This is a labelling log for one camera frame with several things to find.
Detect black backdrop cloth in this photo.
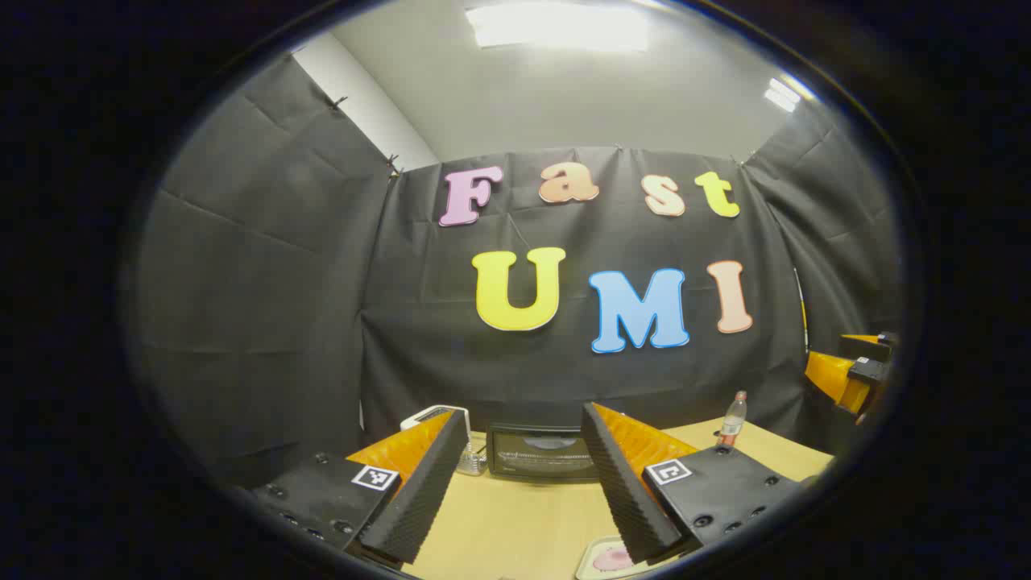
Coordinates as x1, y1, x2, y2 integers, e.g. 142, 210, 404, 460
129, 52, 903, 492

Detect clear glass container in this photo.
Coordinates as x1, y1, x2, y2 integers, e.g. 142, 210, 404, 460
458, 439, 490, 478

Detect white toaster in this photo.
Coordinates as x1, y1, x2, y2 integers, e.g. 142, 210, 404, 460
400, 404, 470, 433

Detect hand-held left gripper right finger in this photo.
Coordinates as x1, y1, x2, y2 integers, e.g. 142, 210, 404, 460
580, 401, 809, 565

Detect water bottle with red label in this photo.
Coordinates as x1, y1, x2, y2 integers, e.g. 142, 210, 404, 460
715, 391, 749, 450

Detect black electric oven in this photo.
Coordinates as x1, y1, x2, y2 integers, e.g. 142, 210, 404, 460
486, 422, 601, 484

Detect small ceiling light panel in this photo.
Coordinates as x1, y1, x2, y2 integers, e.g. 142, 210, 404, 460
763, 77, 803, 113

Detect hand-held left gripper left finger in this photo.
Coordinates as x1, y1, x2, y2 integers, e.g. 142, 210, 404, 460
238, 408, 471, 565

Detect white food plate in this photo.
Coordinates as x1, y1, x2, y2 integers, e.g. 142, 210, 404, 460
574, 535, 676, 580

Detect large ceiling light panel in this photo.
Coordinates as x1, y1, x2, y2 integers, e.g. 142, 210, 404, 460
466, 2, 650, 51

